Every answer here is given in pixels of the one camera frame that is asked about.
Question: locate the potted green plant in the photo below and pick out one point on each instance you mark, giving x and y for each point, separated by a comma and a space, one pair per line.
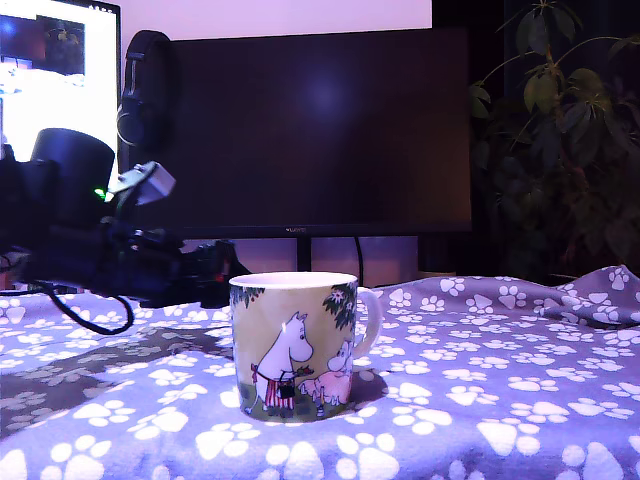
550, 150

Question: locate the grey paw print cloth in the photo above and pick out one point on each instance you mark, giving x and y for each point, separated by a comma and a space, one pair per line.
500, 375

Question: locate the black switched-off monitor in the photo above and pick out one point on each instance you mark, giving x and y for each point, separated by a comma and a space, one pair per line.
325, 150

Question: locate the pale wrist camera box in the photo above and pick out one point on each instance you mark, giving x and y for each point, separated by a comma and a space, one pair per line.
155, 182

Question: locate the lit computer monitor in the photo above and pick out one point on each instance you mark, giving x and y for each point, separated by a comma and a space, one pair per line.
100, 100

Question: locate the cartoon print coffee mug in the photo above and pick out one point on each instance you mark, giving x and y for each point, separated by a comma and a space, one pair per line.
290, 350

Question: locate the black headphones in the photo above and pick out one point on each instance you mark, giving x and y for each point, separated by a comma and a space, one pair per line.
145, 75

